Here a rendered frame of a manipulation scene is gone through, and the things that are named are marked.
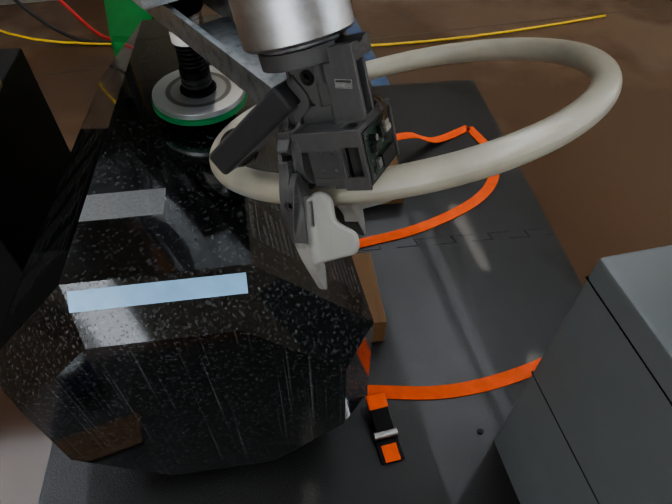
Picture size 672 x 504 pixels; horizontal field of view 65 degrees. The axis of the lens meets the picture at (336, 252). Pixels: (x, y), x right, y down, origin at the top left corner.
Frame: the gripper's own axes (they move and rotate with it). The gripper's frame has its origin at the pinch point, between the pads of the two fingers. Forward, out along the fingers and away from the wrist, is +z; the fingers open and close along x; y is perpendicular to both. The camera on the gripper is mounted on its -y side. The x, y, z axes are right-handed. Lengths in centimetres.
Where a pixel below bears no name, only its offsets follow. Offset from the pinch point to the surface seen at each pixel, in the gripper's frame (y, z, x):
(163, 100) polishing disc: -67, -4, 52
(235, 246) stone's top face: -37.9, 17.8, 26.1
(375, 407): -37, 94, 56
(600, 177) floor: 17, 92, 200
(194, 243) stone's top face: -45, 16, 24
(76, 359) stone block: -61, 27, 1
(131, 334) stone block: -51, 25, 7
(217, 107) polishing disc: -55, 0, 54
